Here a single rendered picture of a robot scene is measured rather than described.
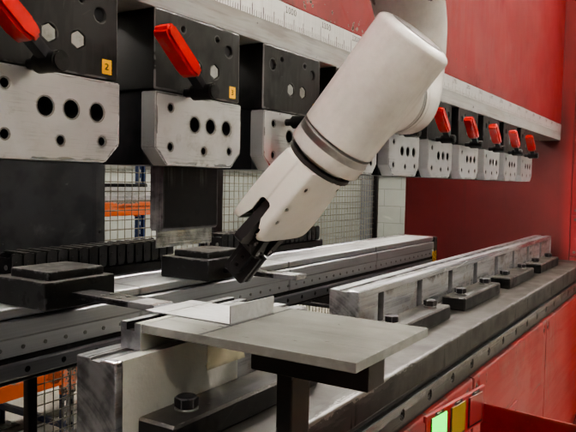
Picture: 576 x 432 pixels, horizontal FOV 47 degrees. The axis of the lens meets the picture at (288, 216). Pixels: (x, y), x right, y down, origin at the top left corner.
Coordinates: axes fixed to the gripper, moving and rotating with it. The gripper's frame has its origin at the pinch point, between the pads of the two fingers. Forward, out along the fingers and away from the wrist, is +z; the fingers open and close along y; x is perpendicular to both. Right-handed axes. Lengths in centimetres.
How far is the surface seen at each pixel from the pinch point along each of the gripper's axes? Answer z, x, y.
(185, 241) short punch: 4.2, -7.9, 0.4
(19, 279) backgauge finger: 24.2, -22.0, 6.6
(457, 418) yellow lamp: 9.8, 27.7, -33.8
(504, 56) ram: -32, -33, -128
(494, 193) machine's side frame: 14, -27, -215
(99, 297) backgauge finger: 18.6, -12.5, 2.6
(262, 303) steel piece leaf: 3.1, 4.2, -2.0
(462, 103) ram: -19, -22, -92
